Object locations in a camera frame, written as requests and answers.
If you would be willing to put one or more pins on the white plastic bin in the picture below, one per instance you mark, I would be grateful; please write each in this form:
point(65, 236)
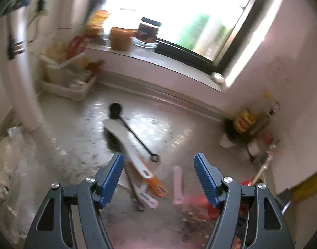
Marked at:
point(67, 84)

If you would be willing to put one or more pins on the red blurred object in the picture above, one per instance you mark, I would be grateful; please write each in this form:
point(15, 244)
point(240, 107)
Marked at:
point(200, 203)

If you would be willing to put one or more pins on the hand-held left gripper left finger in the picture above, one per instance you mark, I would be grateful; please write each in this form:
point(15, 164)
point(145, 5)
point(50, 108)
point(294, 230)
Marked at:
point(111, 179)

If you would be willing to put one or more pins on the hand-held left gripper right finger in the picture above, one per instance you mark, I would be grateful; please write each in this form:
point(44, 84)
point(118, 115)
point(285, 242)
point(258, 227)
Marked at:
point(205, 181)

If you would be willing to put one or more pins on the clear plastic bag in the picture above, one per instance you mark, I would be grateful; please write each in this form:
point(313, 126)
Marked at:
point(8, 166)

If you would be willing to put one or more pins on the white pipe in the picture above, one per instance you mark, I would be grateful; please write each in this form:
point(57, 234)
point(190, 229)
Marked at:
point(23, 83)

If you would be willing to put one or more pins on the beige stick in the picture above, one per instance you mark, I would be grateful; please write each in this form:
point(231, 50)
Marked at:
point(262, 168)

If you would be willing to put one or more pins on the yellow cap vinegar bottle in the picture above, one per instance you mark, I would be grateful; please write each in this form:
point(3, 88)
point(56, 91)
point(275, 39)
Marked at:
point(244, 120)

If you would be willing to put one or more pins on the steel oil bottle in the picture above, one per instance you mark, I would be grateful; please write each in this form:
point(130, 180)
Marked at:
point(265, 119)

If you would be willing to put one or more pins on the yellow wooden board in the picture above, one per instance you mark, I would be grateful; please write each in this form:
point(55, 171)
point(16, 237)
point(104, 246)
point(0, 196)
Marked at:
point(309, 186)

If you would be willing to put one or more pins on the black plastic spoon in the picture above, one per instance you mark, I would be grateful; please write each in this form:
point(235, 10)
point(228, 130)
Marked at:
point(114, 108)

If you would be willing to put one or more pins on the black framed window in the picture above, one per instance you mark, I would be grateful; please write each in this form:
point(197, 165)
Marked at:
point(187, 0)

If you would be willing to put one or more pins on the black lid jar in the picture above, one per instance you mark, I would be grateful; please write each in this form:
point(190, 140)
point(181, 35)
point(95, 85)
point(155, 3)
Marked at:
point(148, 32)

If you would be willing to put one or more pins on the yellow item in bin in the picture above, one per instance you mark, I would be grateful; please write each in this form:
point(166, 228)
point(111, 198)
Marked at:
point(57, 51)

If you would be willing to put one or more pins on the white rice paddle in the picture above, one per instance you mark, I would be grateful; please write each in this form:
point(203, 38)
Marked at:
point(122, 137)

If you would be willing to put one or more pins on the plastic jar with orange contents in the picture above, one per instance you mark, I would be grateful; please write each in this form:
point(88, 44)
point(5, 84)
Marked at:
point(120, 39)

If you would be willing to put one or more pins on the small white plastic spoon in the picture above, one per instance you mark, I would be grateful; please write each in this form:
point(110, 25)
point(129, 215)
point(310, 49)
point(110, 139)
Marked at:
point(146, 198)

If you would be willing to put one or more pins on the white jar with red lid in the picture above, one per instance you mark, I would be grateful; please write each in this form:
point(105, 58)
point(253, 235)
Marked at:
point(257, 145)

